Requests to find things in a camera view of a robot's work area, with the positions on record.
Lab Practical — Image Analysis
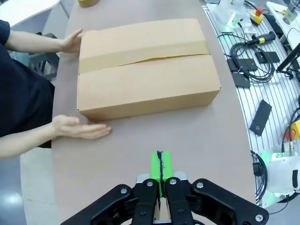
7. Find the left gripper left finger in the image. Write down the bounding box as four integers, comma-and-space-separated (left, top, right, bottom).
60, 151, 163, 225

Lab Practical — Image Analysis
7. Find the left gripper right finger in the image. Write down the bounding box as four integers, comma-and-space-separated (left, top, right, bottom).
160, 151, 270, 225

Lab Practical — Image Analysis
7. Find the brown cardboard box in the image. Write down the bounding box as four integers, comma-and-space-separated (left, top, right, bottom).
76, 18, 222, 122

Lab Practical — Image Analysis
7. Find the brown packing tape roll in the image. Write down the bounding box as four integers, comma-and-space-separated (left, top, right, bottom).
78, 0, 100, 8

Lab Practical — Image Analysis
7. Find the person's right forearm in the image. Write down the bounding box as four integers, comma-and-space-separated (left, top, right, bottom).
0, 121, 57, 160

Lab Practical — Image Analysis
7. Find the person's left forearm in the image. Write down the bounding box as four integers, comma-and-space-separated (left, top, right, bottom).
6, 30, 64, 53

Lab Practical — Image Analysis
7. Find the person's right hand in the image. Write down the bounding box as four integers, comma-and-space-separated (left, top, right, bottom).
51, 114, 112, 140

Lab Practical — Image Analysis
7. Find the person's left hand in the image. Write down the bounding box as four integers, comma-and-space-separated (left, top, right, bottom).
60, 28, 84, 54

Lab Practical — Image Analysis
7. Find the long black flat block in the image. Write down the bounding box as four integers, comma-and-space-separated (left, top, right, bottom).
248, 99, 273, 136

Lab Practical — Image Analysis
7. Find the yellow emergency stop button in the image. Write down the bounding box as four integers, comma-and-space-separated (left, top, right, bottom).
285, 119, 300, 141
249, 8, 265, 26

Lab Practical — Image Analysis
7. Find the black flat metal plate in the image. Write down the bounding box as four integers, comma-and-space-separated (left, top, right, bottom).
238, 58, 258, 71
231, 71, 251, 89
226, 58, 240, 73
255, 51, 281, 64

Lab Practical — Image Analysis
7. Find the slotted aluminium mounting plate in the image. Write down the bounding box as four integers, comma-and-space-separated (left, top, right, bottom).
202, 0, 300, 207

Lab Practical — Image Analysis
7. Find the person's torso black shirt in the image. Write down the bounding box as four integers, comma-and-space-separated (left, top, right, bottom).
0, 20, 56, 150

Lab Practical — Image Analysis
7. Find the grey plastic stool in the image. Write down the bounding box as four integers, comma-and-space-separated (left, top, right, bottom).
28, 32, 59, 83

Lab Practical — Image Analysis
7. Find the black handheld tool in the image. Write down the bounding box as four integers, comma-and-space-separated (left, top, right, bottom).
245, 32, 277, 45

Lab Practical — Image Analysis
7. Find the white operator desk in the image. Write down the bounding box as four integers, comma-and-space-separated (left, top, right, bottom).
266, 0, 300, 47

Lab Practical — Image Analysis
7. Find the pale green drinking cup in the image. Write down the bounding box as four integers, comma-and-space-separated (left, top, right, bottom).
282, 0, 298, 24

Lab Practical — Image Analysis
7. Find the white side table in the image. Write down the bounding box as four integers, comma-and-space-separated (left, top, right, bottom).
0, 0, 61, 29

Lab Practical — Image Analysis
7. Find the black cable bundle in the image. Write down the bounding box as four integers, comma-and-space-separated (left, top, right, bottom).
252, 154, 269, 207

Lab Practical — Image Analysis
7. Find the coiled black cable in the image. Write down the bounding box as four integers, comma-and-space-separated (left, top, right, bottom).
230, 42, 276, 84

